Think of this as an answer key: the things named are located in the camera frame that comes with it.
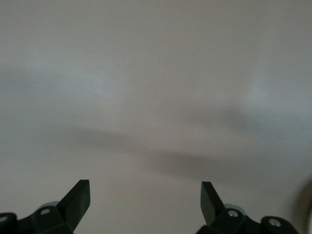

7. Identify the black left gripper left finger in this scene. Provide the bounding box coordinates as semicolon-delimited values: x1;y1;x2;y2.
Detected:
0;179;91;234

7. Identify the white bowl plate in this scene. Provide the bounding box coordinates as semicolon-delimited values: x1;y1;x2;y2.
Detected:
0;0;312;234

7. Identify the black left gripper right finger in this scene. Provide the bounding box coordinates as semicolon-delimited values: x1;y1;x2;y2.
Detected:
195;181;301;234

